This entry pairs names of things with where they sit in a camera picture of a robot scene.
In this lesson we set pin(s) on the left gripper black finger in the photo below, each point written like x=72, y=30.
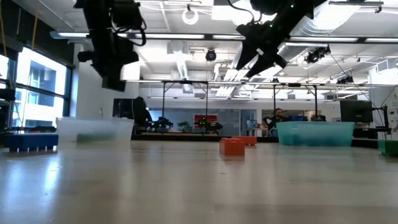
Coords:
x=113, y=83

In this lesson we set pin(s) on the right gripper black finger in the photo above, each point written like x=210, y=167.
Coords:
x=247, y=57
x=264, y=64

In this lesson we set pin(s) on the orange-red toy brick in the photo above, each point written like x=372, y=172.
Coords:
x=250, y=141
x=231, y=148

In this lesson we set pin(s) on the blue toy brick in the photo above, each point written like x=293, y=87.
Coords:
x=31, y=141

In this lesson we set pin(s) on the black background robot arm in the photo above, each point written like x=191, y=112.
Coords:
x=208, y=125
x=163, y=123

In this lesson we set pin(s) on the black ceiling spotlight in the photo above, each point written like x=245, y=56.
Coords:
x=211, y=55

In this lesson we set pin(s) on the clear plastic bin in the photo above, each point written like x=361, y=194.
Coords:
x=93, y=126

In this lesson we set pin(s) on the ceiling light strip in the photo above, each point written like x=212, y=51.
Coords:
x=174, y=36
x=323, y=39

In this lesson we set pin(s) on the blue crate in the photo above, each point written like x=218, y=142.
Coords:
x=298, y=118

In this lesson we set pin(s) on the large window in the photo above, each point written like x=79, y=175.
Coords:
x=40, y=93

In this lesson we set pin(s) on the red sign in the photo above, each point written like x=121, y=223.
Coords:
x=199, y=117

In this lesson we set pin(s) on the green potted plant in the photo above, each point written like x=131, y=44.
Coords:
x=185, y=126

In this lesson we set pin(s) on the teal plastic bin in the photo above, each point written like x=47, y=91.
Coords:
x=314, y=133

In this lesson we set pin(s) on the black overhead bar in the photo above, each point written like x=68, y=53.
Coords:
x=357, y=3

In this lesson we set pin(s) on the black monitor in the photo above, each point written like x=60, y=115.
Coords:
x=356, y=111

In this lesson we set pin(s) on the black box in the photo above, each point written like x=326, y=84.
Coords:
x=6, y=94

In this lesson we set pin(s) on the black monitor stand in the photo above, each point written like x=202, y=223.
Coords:
x=385, y=118

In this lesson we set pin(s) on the black background station frame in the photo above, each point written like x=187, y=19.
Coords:
x=186, y=82
x=293, y=84

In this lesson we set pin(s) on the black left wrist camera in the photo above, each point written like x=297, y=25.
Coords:
x=127, y=14

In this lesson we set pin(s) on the black ceiling camera rig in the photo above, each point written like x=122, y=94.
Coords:
x=345, y=80
x=315, y=56

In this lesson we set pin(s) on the white wall poster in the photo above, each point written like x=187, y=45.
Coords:
x=394, y=109

